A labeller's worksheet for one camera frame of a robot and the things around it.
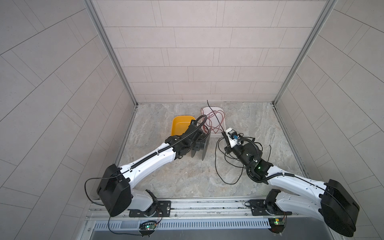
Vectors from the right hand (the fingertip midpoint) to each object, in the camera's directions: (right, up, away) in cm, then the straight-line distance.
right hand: (222, 133), depth 75 cm
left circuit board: (-34, -39, -11) cm, 53 cm away
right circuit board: (+24, -41, -7) cm, 49 cm away
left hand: (-11, -4, +5) cm, 13 cm away
